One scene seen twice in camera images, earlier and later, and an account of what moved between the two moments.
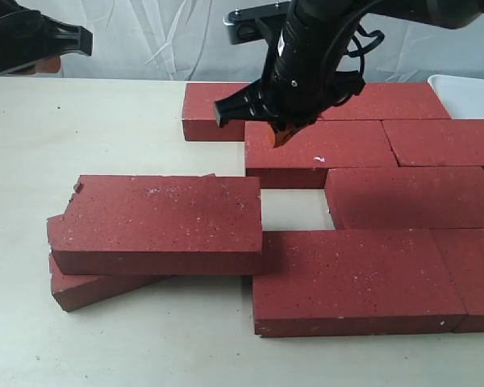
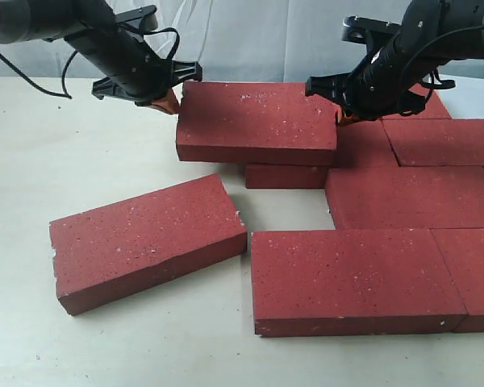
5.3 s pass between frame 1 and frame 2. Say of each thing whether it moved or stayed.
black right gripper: moved
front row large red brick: stayed
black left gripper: moved
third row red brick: stayed
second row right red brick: stayed
